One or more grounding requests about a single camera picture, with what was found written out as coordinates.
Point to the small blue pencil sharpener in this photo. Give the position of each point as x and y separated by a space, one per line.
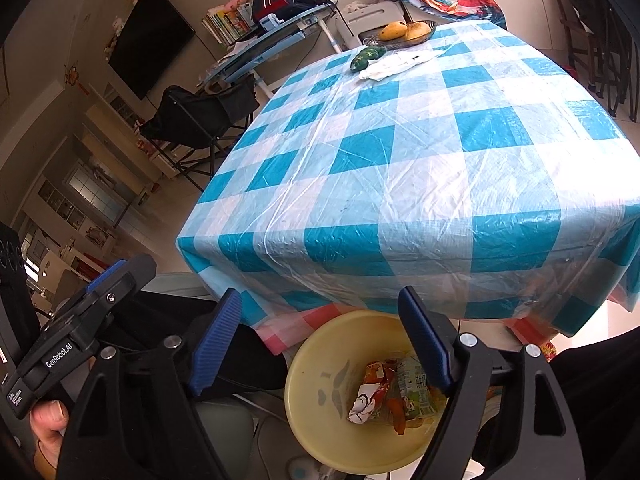
269 22

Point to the person's right leg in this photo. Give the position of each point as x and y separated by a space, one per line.
600 410

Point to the orange fruit peel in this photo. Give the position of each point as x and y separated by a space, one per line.
398 417

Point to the blue white checkered tablecloth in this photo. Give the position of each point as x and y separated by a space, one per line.
425 170

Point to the black television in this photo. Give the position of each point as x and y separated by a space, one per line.
150 40

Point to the person's left leg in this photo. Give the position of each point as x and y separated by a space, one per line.
250 360

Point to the white plush toy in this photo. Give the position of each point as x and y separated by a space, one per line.
119 25

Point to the white printed paper wrapper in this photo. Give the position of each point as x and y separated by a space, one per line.
367 405

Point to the white power strip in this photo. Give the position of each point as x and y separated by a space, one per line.
312 470

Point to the person's left hand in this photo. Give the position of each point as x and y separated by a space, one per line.
47 420

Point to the white plastic stool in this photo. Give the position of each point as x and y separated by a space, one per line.
375 15

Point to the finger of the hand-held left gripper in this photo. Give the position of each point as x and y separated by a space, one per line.
135 275
107 277

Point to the pink plush toy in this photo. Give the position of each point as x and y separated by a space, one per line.
237 2

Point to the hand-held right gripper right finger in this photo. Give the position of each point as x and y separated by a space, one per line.
425 345

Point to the yellow plastic basin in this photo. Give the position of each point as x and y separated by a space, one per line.
320 360

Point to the green milk carton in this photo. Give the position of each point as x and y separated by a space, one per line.
411 377

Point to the green fruit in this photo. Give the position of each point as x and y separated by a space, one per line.
367 58

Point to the red yellow snack bag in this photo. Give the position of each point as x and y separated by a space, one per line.
548 351

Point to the row of books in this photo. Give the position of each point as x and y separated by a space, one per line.
227 25

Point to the white tv stand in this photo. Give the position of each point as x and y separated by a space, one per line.
125 125

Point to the black folding chair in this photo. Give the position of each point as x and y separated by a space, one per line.
200 115

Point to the dark glass fruit bowl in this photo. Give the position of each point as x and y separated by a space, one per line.
380 42

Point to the folded black chairs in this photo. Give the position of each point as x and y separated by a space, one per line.
605 35

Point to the person's leg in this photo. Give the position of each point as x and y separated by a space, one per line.
600 410
250 360

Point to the blue study desk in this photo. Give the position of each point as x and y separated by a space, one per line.
270 42

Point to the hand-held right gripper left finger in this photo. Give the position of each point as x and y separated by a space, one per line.
217 345

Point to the crumpled white tissue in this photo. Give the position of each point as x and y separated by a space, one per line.
395 66

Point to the yellow mango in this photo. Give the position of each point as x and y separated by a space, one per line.
393 31
417 31

